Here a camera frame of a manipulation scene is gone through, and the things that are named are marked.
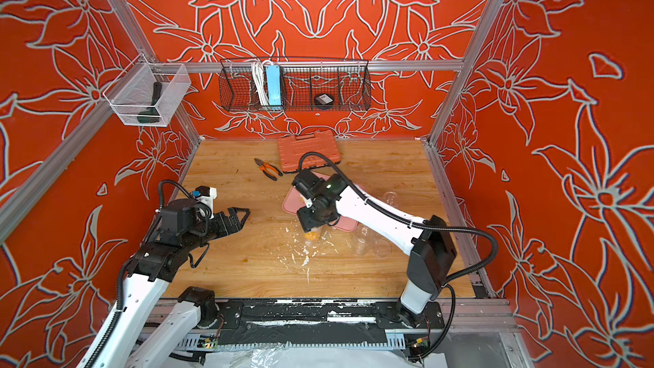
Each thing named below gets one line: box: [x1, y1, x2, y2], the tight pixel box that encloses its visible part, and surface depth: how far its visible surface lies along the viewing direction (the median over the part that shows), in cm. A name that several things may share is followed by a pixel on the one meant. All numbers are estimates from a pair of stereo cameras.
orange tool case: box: [277, 131, 342, 173], surface depth 116 cm
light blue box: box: [265, 64, 282, 106], surface depth 91 cm
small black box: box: [315, 92, 334, 110], surface depth 97 cm
